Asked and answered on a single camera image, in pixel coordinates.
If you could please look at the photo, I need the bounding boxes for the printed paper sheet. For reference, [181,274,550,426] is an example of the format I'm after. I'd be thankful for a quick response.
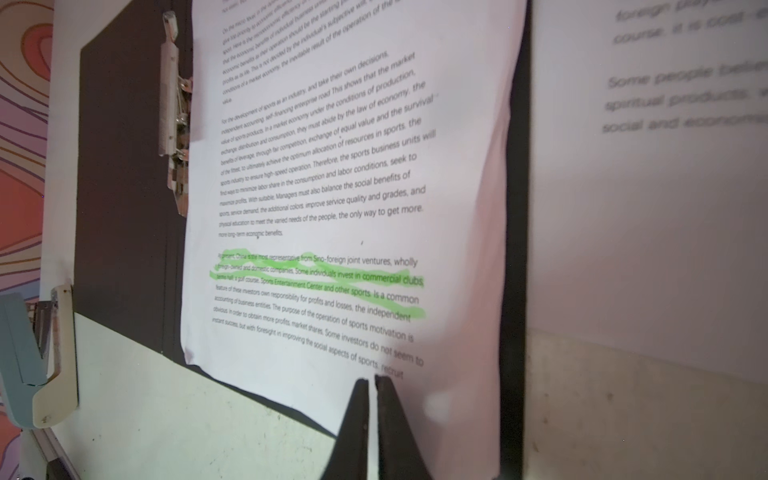
[528,1,767,383]
[180,1,526,479]

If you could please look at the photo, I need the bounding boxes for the light blue stapler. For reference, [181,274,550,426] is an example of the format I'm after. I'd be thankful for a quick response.
[1,284,79,429]

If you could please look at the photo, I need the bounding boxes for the blue folder with black inside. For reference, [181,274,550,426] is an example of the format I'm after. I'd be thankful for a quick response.
[74,1,531,479]

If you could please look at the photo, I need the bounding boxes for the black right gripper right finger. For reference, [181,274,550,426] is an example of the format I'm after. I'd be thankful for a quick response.
[375,375,432,480]

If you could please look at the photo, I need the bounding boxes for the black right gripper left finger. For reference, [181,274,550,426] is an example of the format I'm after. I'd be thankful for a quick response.
[321,379,369,480]

